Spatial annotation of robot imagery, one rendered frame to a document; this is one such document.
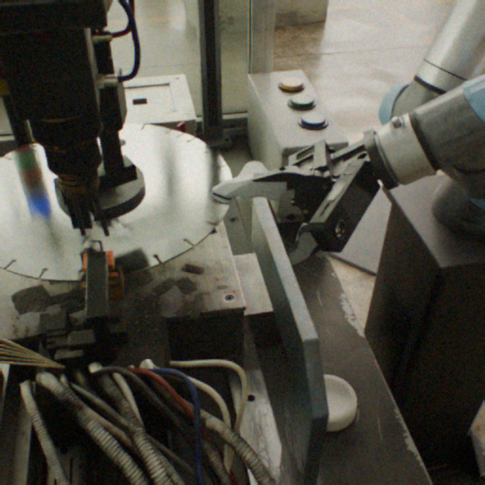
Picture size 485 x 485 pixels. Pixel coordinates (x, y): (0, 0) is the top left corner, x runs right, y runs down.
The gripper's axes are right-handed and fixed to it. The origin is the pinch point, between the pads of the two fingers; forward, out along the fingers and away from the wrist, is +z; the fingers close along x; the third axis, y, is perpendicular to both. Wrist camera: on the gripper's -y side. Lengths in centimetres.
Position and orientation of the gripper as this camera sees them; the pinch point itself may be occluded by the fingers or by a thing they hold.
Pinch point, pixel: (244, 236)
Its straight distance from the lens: 73.0
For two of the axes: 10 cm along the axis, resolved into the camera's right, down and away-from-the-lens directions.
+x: -5.6, -6.5, -5.2
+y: 0.7, -6.6, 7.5
